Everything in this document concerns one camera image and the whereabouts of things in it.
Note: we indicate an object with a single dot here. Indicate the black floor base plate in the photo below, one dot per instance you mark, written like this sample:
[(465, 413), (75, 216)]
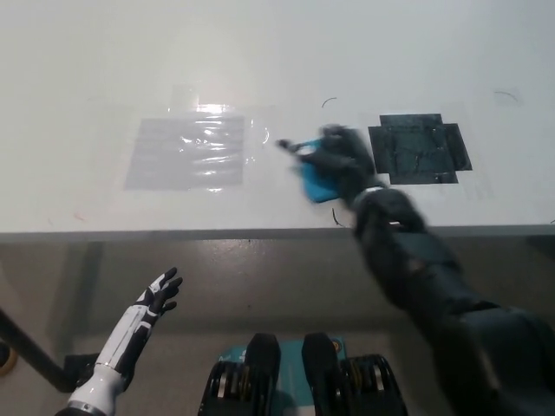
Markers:
[(80, 368)]

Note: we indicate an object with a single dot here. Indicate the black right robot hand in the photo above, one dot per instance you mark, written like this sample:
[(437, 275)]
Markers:
[(342, 156)]

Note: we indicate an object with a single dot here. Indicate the black diagonal table leg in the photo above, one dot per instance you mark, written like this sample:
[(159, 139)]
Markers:
[(32, 351)]

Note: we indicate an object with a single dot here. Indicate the black and teal robot torso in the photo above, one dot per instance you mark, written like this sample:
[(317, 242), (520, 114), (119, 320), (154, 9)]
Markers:
[(303, 381)]

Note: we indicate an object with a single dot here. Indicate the black tape square mark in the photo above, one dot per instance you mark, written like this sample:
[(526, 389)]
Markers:
[(416, 147)]

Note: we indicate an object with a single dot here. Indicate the white and black left hand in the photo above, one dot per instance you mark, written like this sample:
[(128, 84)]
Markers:
[(130, 329)]

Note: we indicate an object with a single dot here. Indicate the yellow round object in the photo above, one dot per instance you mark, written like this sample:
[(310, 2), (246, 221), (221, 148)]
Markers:
[(6, 362)]

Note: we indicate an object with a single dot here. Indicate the clear plastic film sheet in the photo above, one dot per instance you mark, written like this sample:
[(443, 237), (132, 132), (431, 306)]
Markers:
[(256, 138)]

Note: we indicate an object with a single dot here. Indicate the grey taped rectangle patch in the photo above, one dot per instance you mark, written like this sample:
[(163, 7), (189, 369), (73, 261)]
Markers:
[(184, 154)]

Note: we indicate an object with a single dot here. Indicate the blue soft sponge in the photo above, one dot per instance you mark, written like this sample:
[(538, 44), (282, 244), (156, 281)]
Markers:
[(318, 184)]

